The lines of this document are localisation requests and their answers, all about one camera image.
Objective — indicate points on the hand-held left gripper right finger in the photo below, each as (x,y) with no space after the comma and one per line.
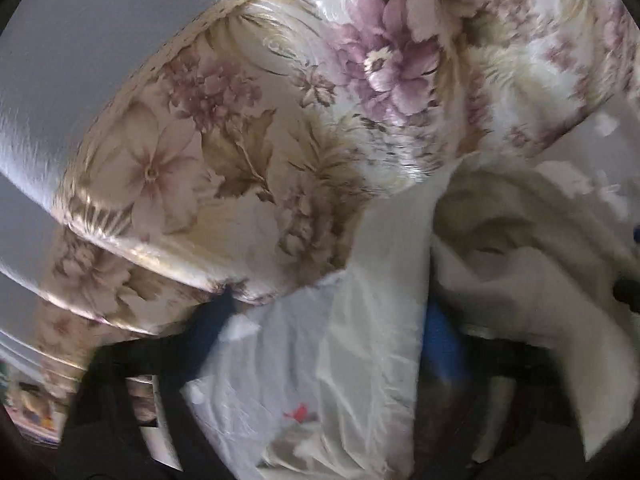
(442,342)

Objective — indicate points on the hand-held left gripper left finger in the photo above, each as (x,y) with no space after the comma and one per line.
(210,330)

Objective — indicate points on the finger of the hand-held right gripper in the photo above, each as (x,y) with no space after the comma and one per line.
(629,294)

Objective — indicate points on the beige zip jacket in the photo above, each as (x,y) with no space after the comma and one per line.
(525,270)

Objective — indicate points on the grey cloud print bed sheet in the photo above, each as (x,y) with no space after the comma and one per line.
(575,150)

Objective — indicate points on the blue curtain with floral border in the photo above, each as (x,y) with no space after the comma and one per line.
(225,135)

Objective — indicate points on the cluttered shelf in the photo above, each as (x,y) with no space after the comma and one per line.
(30,410)

